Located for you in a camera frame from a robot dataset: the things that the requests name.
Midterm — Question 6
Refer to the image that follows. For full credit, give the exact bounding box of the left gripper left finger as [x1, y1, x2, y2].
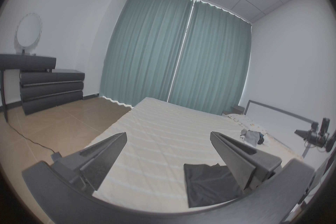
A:
[52, 132, 128, 194]

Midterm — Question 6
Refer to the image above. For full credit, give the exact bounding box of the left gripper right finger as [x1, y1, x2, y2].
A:
[209, 131, 282, 191]

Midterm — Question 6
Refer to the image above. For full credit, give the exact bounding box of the grey white-trimmed garment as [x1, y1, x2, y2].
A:
[240, 129, 260, 145]

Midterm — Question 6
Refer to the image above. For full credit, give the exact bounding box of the grey bedside table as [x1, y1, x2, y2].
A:
[222, 105, 246, 116]

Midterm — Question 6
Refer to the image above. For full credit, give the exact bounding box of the round white mirror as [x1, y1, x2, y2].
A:
[14, 13, 42, 55]

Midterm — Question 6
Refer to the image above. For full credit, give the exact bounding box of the black dressing table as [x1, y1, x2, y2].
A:
[0, 54, 57, 122]

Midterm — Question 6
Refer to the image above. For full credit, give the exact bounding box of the white printed pillow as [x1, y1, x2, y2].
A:
[227, 113, 267, 130]

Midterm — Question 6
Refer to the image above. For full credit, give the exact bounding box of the black T-shirt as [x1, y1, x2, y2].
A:
[183, 163, 243, 208]

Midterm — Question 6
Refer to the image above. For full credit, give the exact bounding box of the bed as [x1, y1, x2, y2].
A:
[87, 97, 315, 213]

